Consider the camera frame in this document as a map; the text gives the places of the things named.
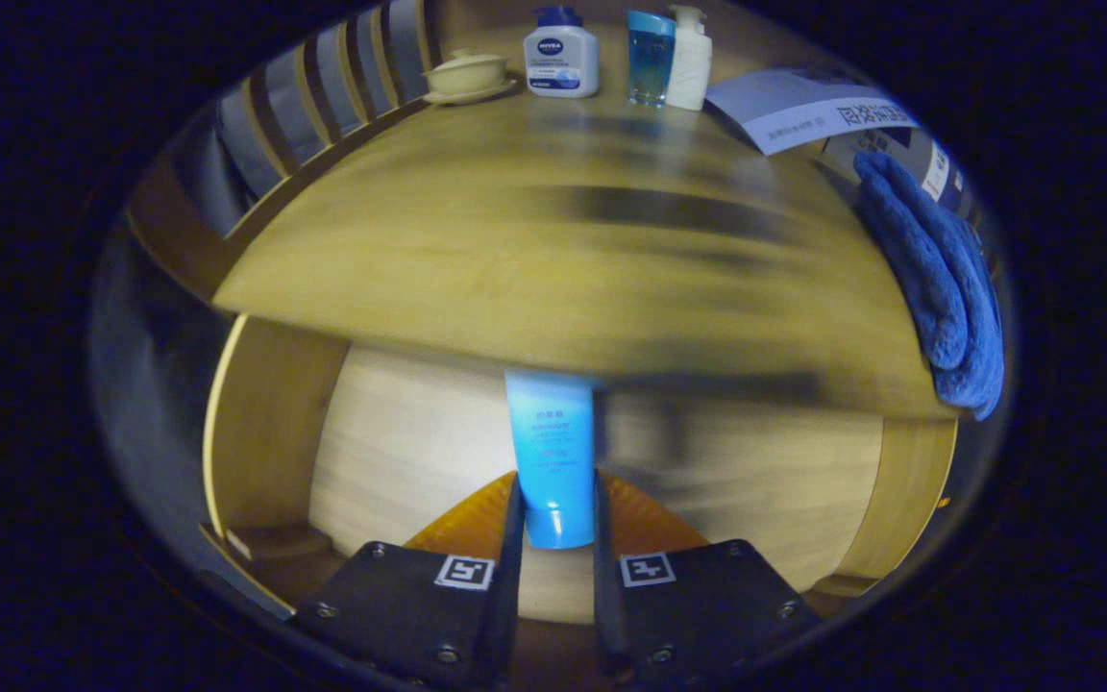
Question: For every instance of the blue towel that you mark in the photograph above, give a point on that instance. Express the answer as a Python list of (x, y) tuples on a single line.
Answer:
[(938, 279)]

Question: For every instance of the pale blue leaning book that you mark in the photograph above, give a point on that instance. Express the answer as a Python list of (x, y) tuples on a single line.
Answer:
[(803, 111)]

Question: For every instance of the clear blue bottle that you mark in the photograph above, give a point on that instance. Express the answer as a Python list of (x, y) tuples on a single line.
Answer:
[(651, 62)]

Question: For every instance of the blue tube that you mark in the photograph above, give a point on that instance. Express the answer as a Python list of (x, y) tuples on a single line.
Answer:
[(549, 452)]

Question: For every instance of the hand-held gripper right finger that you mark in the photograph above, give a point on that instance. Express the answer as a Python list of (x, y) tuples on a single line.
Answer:
[(603, 605)]

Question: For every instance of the white lotion bottle blue cap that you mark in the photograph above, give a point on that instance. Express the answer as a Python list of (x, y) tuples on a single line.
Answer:
[(561, 62)]

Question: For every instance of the wooden drawer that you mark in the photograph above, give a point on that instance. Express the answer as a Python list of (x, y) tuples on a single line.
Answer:
[(400, 452)]

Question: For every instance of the wooden cabinet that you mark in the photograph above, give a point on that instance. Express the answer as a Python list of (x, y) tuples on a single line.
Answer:
[(174, 235)]

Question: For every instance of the dark blue book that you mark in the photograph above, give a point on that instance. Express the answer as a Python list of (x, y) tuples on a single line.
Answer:
[(967, 197)]

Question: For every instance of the white pump bottle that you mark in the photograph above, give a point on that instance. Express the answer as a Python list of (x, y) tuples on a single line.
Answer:
[(689, 62)]

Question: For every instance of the cream lidded teacup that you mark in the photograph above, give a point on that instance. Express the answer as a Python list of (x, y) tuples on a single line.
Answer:
[(467, 75)]

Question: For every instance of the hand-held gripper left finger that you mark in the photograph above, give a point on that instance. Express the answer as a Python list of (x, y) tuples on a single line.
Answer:
[(510, 596)]

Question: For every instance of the wooden countertop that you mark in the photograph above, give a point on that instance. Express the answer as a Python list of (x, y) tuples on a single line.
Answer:
[(515, 269)]

